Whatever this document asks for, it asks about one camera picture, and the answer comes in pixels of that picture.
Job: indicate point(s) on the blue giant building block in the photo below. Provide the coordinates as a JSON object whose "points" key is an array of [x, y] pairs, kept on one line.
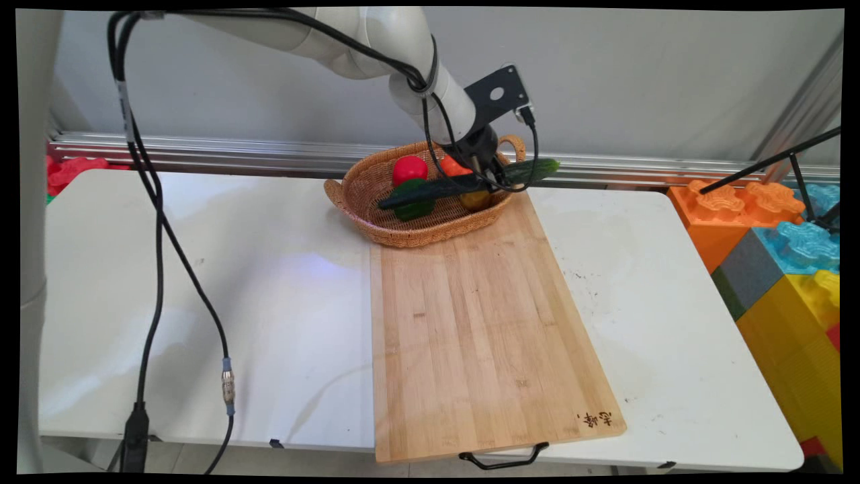
{"points": [[803, 245]]}

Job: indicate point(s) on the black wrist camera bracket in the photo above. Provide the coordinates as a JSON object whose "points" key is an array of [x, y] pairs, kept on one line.
{"points": [[498, 94]]}

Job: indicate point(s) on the long dark green cucumber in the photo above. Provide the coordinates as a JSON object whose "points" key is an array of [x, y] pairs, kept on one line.
{"points": [[430, 190]]}

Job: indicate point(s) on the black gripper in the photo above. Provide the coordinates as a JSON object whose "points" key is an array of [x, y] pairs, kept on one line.
{"points": [[478, 142]]}

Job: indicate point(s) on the orange-red toy tomato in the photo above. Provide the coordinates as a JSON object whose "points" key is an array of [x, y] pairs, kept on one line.
{"points": [[453, 168]]}

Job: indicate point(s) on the small red building block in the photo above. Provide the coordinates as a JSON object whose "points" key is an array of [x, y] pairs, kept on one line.
{"points": [[811, 446]]}

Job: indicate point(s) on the aluminium rail behind table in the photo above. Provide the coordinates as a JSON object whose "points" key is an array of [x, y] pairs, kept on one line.
{"points": [[201, 153]]}

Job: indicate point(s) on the black tripod stand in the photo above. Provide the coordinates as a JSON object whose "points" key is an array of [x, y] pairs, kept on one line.
{"points": [[772, 160]]}

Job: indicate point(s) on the yellow-brown toy pepper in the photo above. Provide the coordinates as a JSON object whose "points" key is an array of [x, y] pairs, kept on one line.
{"points": [[474, 199]]}

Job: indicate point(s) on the woven wicker basket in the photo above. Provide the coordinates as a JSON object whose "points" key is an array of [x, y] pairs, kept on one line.
{"points": [[403, 232]]}

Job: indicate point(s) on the green toy bell pepper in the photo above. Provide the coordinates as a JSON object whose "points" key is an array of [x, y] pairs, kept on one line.
{"points": [[413, 208]]}

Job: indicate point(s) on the orange giant building block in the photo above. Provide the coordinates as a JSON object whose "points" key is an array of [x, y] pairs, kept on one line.
{"points": [[712, 222]]}

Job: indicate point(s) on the slanted aluminium frame post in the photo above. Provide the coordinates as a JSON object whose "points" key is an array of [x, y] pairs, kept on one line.
{"points": [[806, 101]]}

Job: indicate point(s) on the wooden cutting board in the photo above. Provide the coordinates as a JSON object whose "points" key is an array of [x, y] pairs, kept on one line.
{"points": [[470, 356]]}

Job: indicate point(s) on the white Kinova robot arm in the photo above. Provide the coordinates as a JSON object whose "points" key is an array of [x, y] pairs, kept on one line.
{"points": [[376, 33]]}

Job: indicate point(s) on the red giant building block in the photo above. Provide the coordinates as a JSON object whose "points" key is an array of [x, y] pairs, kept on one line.
{"points": [[74, 171]]}

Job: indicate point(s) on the grey giant building block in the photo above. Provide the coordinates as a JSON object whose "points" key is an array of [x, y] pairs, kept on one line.
{"points": [[749, 275]]}

